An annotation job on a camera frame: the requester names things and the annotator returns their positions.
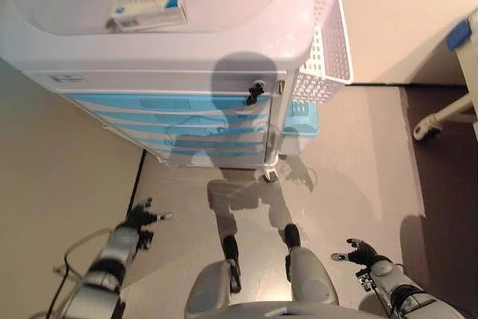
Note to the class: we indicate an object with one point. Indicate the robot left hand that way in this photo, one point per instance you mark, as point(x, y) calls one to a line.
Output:
point(140, 218)

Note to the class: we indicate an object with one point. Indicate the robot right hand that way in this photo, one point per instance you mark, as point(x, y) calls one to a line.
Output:
point(364, 255)

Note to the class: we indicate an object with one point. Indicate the white blue medicine box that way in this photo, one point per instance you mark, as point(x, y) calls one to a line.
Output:
point(145, 9)

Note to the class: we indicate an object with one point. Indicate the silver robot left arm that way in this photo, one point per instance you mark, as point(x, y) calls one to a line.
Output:
point(115, 248)

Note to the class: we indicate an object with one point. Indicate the grey robot right leg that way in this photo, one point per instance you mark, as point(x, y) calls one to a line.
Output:
point(313, 278)

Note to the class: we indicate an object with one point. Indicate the grey robot torso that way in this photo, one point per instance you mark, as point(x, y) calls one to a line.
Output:
point(291, 311)

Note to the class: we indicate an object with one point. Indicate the black cart caster wheel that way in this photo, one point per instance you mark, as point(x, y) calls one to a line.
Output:
point(270, 176)

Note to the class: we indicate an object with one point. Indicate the bed caster wheel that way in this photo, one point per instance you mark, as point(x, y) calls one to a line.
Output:
point(425, 130)

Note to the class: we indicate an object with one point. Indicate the blue lidded waste bin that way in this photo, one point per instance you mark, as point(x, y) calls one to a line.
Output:
point(302, 121)

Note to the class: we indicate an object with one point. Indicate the cart label sticker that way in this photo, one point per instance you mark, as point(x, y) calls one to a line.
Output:
point(65, 79)

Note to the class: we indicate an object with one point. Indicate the white medical cart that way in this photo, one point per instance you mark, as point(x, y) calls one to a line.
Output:
point(168, 50)

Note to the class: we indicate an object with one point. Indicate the black cart key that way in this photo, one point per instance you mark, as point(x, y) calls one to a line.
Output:
point(254, 91)

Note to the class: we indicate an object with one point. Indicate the silver cart latch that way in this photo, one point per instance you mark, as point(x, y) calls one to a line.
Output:
point(280, 86)

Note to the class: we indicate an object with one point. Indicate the white hospital bed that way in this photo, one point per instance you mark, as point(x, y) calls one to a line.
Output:
point(467, 72)

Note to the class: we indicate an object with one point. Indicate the white perforated plastic basket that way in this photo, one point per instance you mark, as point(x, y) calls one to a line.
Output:
point(332, 42)

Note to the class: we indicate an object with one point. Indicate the blue bed corner bumper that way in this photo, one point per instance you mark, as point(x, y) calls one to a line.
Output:
point(458, 35)

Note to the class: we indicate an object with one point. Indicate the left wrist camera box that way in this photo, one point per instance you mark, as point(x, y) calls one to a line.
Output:
point(145, 240)

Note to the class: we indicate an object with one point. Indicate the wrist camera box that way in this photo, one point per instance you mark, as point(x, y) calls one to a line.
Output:
point(364, 279)
point(145, 240)

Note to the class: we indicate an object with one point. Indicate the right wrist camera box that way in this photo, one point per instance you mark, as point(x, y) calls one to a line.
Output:
point(364, 279)

